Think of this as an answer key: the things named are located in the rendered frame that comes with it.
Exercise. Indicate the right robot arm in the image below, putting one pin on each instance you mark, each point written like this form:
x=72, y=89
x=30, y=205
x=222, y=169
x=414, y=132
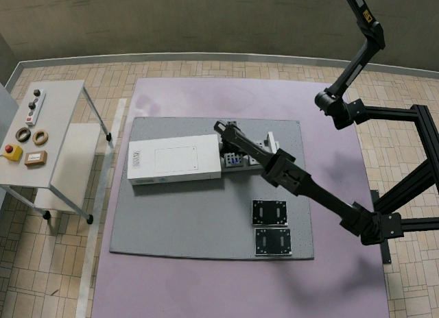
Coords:
x=335, y=106

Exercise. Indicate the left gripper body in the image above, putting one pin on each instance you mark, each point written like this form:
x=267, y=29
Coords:
x=230, y=149

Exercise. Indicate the white cooling block with round holes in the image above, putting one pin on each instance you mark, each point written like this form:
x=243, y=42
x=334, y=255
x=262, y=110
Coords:
x=252, y=161

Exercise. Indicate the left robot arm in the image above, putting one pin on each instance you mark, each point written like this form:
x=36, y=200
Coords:
x=279, y=169

